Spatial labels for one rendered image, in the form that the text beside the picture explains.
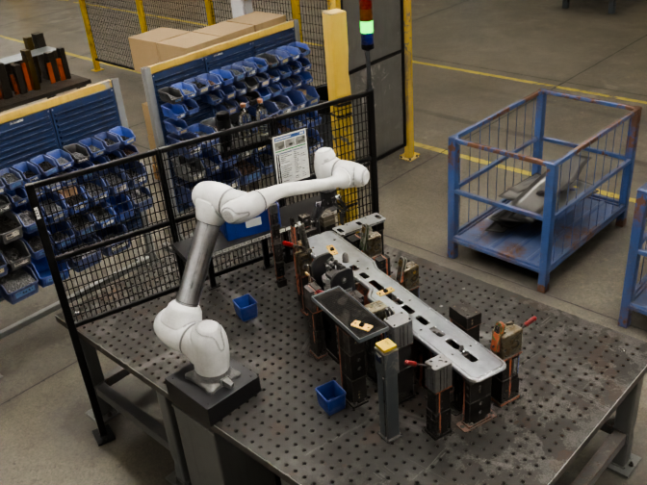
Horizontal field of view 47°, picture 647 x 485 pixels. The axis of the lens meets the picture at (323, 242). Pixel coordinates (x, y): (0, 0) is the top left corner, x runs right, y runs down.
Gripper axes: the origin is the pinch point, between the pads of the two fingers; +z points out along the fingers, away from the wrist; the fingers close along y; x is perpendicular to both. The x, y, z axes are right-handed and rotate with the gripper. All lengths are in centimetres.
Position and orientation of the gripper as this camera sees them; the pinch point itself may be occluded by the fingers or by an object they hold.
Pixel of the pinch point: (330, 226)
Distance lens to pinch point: 371.4
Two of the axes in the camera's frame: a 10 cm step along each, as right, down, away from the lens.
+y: 8.6, -3.1, 4.1
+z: 0.8, 8.6, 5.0
